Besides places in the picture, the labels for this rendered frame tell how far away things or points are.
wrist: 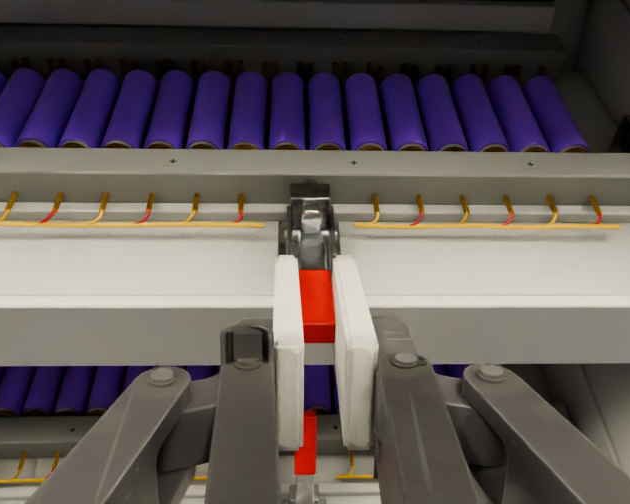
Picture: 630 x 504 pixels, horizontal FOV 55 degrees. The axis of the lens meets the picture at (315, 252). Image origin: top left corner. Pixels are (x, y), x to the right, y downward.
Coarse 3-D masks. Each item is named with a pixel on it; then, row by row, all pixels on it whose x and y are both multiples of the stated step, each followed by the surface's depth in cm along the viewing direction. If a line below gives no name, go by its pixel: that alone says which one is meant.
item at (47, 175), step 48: (0, 192) 27; (48, 192) 28; (96, 192) 28; (144, 192) 28; (192, 192) 28; (240, 192) 28; (288, 192) 28; (336, 192) 28; (384, 192) 28; (432, 192) 28; (480, 192) 28; (528, 192) 28; (576, 192) 28; (624, 192) 28
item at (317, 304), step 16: (304, 224) 24; (320, 224) 24; (304, 240) 24; (320, 240) 24; (304, 256) 23; (320, 256) 23; (304, 272) 22; (320, 272) 22; (304, 288) 21; (320, 288) 21; (304, 304) 20; (320, 304) 20; (304, 320) 19; (320, 320) 19; (304, 336) 19; (320, 336) 19
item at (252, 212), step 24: (0, 216) 28; (24, 216) 28; (72, 216) 28; (96, 216) 28; (120, 216) 28; (144, 216) 28; (168, 216) 28; (216, 216) 28; (264, 216) 28; (336, 216) 28; (360, 216) 28; (384, 216) 28; (408, 216) 28; (432, 216) 28; (456, 216) 28; (480, 216) 28; (504, 216) 29; (528, 216) 29; (552, 216) 29; (576, 216) 29; (624, 216) 29
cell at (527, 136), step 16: (496, 80) 34; (512, 80) 34; (496, 96) 33; (512, 96) 33; (496, 112) 33; (512, 112) 32; (528, 112) 32; (512, 128) 31; (528, 128) 31; (512, 144) 31; (528, 144) 30; (544, 144) 30
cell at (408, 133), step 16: (384, 80) 34; (400, 80) 33; (384, 96) 33; (400, 96) 32; (384, 112) 33; (400, 112) 31; (416, 112) 32; (400, 128) 31; (416, 128) 30; (400, 144) 30; (416, 144) 30
